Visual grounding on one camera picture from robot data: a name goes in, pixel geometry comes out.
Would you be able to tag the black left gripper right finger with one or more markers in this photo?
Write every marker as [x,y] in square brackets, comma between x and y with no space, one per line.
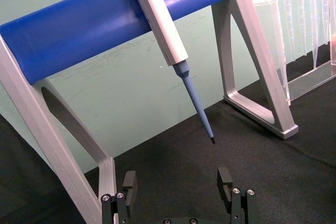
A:
[224,182]

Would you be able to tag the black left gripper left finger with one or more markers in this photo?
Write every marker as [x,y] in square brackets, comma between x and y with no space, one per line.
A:
[130,182]

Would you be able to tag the black table cloth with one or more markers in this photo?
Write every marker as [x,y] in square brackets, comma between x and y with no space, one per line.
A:
[183,163]

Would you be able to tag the clear acrylic tip rack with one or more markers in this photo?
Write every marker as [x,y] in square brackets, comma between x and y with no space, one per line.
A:
[309,77]

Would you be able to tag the grey pipette with blue shaft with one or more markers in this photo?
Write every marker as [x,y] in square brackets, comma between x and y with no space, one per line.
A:
[162,24]

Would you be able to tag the grey stand with blue bar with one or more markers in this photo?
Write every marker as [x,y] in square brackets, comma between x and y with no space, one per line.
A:
[78,30]

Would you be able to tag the pink translucent container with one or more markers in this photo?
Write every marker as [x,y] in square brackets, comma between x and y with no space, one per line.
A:
[333,51]

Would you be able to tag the clear pipette tip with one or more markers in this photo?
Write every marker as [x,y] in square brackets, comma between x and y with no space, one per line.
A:
[325,6]
[315,24]
[303,19]

